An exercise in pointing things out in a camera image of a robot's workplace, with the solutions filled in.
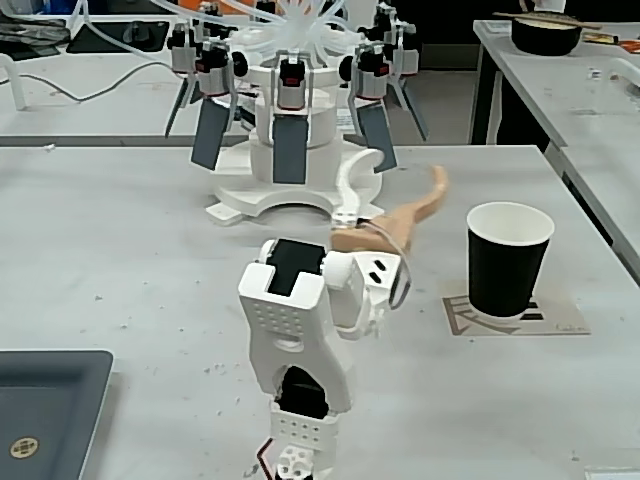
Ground white side table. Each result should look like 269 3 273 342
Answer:
472 19 640 291

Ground grey dispenser chute plate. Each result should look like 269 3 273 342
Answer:
164 82 194 139
397 82 430 142
357 102 399 174
189 97 229 172
272 113 309 185

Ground black paper cup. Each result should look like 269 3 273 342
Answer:
465 201 556 320

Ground gold round emblem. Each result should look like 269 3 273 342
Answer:
10 435 40 460

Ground wooden chopsticks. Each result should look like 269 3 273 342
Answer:
492 10 604 30

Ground thin gripper servo cable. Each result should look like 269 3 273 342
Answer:
367 222 415 310

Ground white carousel dispenser base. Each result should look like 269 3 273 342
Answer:
205 64 386 227

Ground red black base cable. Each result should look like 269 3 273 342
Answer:
255 438 281 480

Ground black rectangular mat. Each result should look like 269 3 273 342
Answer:
66 20 171 55

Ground black bowl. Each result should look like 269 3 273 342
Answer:
510 14 584 56

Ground printed paper mat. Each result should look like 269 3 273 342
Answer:
442 294 592 337

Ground tan gripper with servo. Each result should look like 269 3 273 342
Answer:
331 148 452 259

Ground grey plastic tray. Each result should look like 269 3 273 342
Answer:
0 349 115 480

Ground white curved handle bracket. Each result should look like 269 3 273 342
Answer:
0 52 26 111
607 57 640 106

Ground silver dispenser valve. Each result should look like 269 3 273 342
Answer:
168 22 201 74
352 42 391 101
192 42 236 99
272 49 314 114
379 4 419 79

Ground translucent tube bundle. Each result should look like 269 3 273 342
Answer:
74 0 381 56

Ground dark crumpled cloth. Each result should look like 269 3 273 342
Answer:
0 12 71 61

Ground grey cable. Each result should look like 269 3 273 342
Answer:
22 59 176 104

